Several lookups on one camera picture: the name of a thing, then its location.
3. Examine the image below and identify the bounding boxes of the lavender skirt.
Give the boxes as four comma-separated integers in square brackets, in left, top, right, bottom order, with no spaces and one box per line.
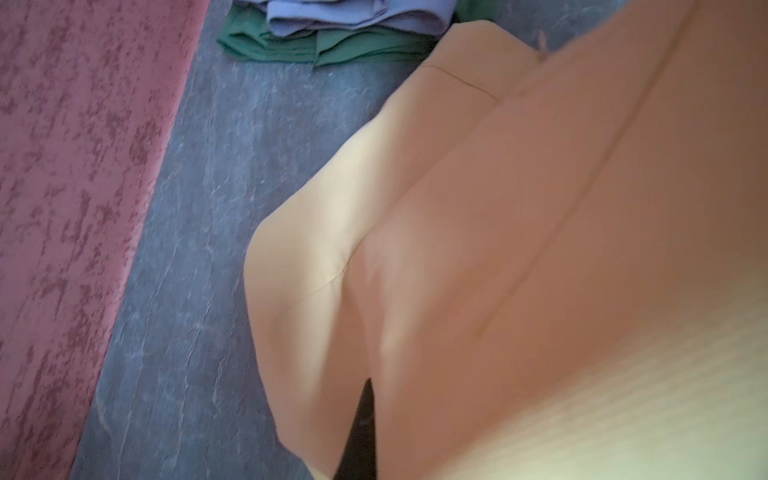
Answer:
[240,0,457,37]

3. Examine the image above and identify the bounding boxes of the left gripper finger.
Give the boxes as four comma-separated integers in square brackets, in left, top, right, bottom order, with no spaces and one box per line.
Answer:
[333,379,377,480]

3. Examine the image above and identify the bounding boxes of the green skirt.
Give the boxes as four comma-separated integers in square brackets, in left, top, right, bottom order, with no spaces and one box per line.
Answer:
[217,1,499,67]

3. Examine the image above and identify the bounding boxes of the yellow skirt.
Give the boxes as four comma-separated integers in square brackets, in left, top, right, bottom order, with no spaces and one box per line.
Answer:
[244,1,767,479]

